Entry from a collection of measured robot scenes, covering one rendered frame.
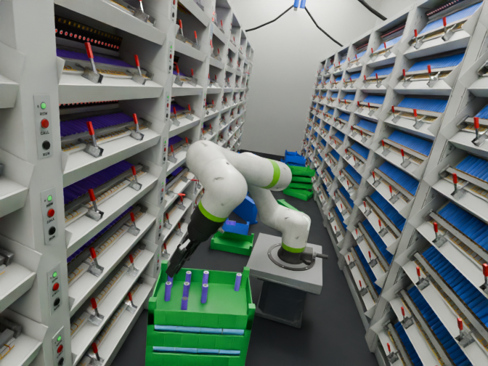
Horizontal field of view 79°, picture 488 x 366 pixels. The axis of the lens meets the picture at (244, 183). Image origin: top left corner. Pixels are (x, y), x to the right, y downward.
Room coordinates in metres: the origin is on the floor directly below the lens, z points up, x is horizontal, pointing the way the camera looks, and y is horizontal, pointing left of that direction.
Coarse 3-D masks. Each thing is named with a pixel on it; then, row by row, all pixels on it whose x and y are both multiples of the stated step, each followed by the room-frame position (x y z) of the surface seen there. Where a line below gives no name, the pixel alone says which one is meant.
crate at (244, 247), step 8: (216, 232) 2.06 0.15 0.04; (224, 232) 2.07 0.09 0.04; (216, 240) 2.00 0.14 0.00; (224, 240) 2.02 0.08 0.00; (232, 240) 2.03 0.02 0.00; (240, 240) 2.05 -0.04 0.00; (248, 240) 2.06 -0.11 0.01; (216, 248) 1.87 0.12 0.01; (224, 248) 1.87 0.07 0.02; (232, 248) 1.87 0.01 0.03; (240, 248) 1.87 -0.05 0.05; (248, 248) 1.87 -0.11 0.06
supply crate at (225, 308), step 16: (160, 272) 0.82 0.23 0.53; (192, 272) 0.86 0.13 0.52; (224, 272) 0.87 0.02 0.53; (240, 272) 0.88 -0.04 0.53; (160, 288) 0.80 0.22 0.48; (176, 288) 0.82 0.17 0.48; (192, 288) 0.83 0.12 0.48; (208, 288) 0.84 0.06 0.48; (224, 288) 0.85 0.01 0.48; (240, 288) 0.87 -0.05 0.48; (160, 304) 0.73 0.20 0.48; (176, 304) 0.74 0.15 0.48; (192, 304) 0.75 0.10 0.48; (208, 304) 0.76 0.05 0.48; (224, 304) 0.78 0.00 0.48; (240, 304) 0.79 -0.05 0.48; (160, 320) 0.66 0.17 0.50; (176, 320) 0.66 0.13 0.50; (192, 320) 0.67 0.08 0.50; (208, 320) 0.68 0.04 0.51; (224, 320) 0.68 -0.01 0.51; (240, 320) 0.69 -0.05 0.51
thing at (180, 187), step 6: (186, 174) 1.84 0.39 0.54; (192, 174) 1.90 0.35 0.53; (180, 180) 1.71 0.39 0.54; (180, 186) 1.64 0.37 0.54; (186, 186) 1.73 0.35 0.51; (174, 192) 1.52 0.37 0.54; (180, 192) 1.61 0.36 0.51; (168, 198) 1.43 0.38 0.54; (174, 198) 1.49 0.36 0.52; (168, 204) 1.39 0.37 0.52
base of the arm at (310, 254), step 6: (306, 246) 1.40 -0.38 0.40; (282, 252) 1.36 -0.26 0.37; (288, 252) 1.33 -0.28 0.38; (306, 252) 1.34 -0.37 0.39; (312, 252) 1.35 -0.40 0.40; (282, 258) 1.33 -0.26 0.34; (288, 258) 1.32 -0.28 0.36; (294, 258) 1.32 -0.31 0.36; (300, 258) 1.34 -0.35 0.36; (306, 258) 1.33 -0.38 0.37; (312, 258) 1.34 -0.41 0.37; (324, 258) 1.36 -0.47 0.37; (306, 264) 1.32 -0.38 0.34
